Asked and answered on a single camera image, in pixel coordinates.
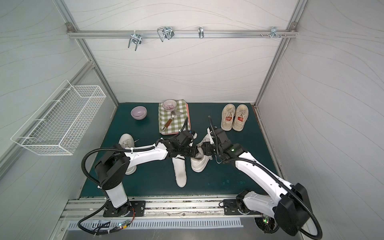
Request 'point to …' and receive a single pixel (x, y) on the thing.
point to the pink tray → (188, 114)
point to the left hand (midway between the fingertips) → (199, 151)
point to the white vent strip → (175, 223)
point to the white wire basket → (57, 127)
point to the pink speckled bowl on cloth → (169, 105)
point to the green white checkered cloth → (177, 122)
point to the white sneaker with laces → (127, 140)
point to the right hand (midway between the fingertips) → (207, 144)
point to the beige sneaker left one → (227, 116)
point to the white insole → (179, 165)
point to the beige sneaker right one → (241, 114)
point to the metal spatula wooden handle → (173, 113)
